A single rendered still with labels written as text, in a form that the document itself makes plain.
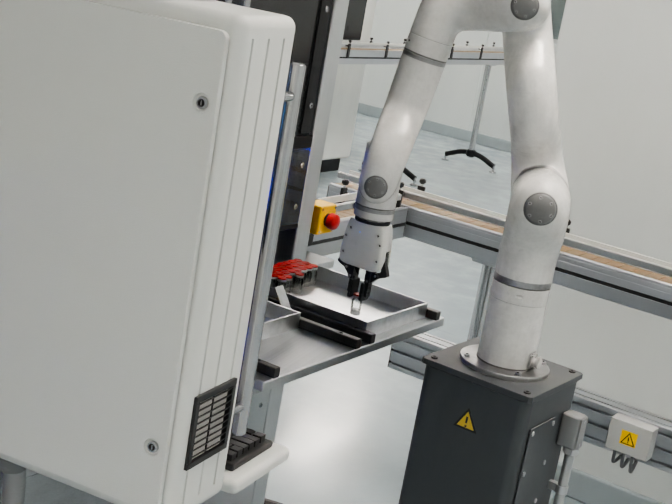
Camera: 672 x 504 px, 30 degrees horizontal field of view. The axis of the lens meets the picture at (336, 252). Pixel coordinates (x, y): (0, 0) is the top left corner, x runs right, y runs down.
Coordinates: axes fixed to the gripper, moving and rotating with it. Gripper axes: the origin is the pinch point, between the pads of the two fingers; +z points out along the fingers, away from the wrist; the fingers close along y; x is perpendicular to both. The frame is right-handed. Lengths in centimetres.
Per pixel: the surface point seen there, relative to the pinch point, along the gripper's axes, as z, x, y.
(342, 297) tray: 7.8, 13.6, -11.3
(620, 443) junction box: 47, 94, 36
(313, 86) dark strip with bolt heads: -36, 18, -31
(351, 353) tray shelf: 8.3, -15.1, 9.4
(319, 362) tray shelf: 7.9, -26.7, 9.2
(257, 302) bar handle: -15, -68, 20
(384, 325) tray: 6.3, 1.7, 6.7
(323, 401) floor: 97, 154, -90
